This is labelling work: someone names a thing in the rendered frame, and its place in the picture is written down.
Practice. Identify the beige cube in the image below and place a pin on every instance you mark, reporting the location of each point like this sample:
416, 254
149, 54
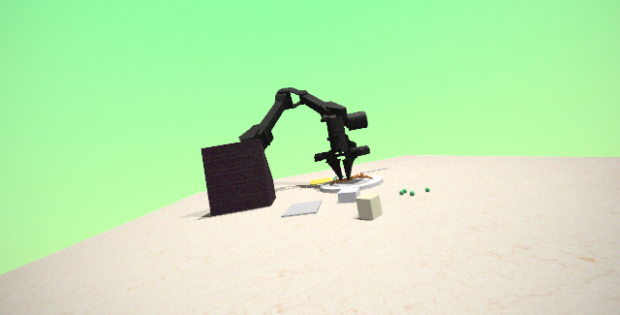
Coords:
369, 206

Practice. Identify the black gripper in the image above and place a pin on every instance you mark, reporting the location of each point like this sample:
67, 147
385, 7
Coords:
338, 143

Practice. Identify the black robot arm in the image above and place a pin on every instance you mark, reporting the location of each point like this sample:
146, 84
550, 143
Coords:
334, 115

